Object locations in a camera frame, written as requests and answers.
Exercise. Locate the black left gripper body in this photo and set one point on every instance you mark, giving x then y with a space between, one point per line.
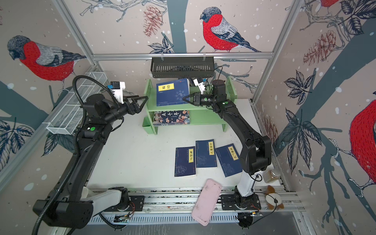
123 110

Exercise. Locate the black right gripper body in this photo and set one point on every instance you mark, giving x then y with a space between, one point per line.
204 101

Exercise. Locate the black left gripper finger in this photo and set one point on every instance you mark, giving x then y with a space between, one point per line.
139 107
136 98

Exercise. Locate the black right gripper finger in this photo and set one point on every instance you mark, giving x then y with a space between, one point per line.
194 96
192 102

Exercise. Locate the blue book yellow label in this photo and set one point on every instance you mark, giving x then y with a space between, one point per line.
172 93

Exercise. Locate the colourful illustrated thick book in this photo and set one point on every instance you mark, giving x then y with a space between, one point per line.
166 118

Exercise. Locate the dark blue bottom book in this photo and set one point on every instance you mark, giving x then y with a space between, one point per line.
185 162

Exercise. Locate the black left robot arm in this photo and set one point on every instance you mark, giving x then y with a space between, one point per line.
64 206

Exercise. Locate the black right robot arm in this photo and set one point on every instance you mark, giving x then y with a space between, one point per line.
256 151

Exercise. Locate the green wooden shelf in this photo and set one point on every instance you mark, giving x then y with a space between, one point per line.
198 115

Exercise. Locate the black hanging basket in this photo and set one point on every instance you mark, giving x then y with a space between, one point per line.
182 67

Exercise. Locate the small glass jar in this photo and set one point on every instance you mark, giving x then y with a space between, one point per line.
271 176

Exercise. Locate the pink plastic tray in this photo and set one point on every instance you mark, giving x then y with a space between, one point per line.
206 202

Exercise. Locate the small plush toy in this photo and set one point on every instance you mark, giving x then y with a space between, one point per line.
274 200

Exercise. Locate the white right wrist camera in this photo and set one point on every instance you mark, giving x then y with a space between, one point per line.
200 83

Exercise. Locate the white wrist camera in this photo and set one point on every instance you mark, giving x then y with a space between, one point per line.
200 83
117 89

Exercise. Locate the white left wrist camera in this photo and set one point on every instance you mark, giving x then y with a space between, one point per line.
117 89

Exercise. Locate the white wire mesh basket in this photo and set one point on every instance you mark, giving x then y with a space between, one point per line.
69 116

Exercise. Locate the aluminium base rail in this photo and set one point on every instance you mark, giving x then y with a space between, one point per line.
176 206

